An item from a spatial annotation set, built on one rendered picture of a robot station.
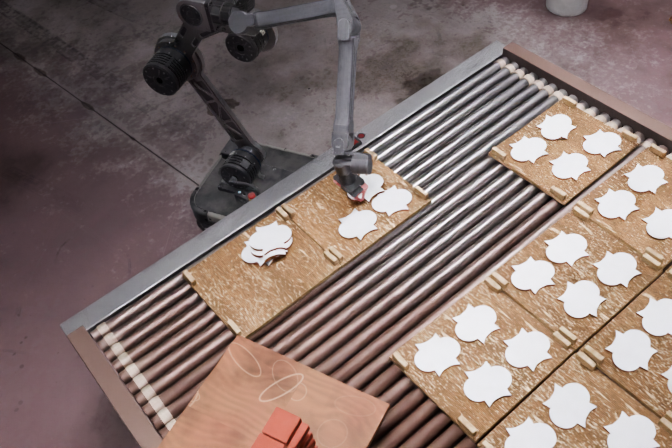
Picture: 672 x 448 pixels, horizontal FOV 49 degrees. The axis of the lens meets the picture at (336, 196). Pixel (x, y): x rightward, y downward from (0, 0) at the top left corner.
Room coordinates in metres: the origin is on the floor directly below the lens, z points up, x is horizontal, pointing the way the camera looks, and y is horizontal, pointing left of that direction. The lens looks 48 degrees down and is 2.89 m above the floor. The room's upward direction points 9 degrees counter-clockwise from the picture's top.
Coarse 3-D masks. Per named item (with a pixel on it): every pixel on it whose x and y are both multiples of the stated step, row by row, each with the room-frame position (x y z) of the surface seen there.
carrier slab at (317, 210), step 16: (384, 176) 1.83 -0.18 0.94; (400, 176) 1.82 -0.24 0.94; (304, 192) 1.82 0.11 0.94; (320, 192) 1.80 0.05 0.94; (336, 192) 1.79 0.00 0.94; (304, 208) 1.74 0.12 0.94; (320, 208) 1.73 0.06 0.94; (336, 208) 1.72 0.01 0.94; (352, 208) 1.70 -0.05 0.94; (368, 208) 1.69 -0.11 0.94; (416, 208) 1.66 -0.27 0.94; (304, 224) 1.67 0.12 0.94; (320, 224) 1.65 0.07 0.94; (336, 224) 1.64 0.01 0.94; (384, 224) 1.61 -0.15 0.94; (400, 224) 1.61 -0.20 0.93; (320, 240) 1.58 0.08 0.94; (336, 240) 1.57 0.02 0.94; (352, 240) 1.56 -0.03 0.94; (368, 240) 1.55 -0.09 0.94; (352, 256) 1.50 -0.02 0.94
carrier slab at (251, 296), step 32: (256, 224) 1.70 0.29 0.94; (288, 224) 1.68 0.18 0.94; (224, 256) 1.58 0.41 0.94; (288, 256) 1.54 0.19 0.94; (320, 256) 1.52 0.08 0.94; (224, 288) 1.45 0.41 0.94; (256, 288) 1.43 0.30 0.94; (288, 288) 1.41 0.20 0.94; (224, 320) 1.32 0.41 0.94; (256, 320) 1.30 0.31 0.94
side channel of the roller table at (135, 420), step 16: (80, 336) 1.34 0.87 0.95; (80, 352) 1.28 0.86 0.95; (96, 352) 1.27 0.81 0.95; (96, 368) 1.21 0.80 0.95; (112, 368) 1.21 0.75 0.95; (112, 384) 1.15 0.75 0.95; (112, 400) 1.10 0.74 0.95; (128, 400) 1.09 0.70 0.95; (128, 416) 1.04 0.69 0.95; (144, 416) 1.03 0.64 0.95; (144, 432) 0.98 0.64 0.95
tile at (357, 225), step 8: (352, 216) 1.66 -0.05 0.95; (360, 216) 1.65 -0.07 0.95; (368, 216) 1.65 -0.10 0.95; (344, 224) 1.63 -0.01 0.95; (352, 224) 1.62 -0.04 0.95; (360, 224) 1.62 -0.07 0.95; (368, 224) 1.61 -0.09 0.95; (344, 232) 1.59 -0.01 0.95; (352, 232) 1.59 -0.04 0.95; (360, 232) 1.58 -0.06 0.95; (368, 232) 1.58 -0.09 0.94; (360, 240) 1.55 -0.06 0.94
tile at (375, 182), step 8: (360, 176) 1.83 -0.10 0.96; (368, 176) 1.83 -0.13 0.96; (376, 176) 1.82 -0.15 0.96; (368, 184) 1.79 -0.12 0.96; (376, 184) 1.78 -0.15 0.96; (368, 192) 1.75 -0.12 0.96; (376, 192) 1.74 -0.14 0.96; (384, 192) 1.75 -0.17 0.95; (352, 200) 1.73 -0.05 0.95; (368, 200) 1.71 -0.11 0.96
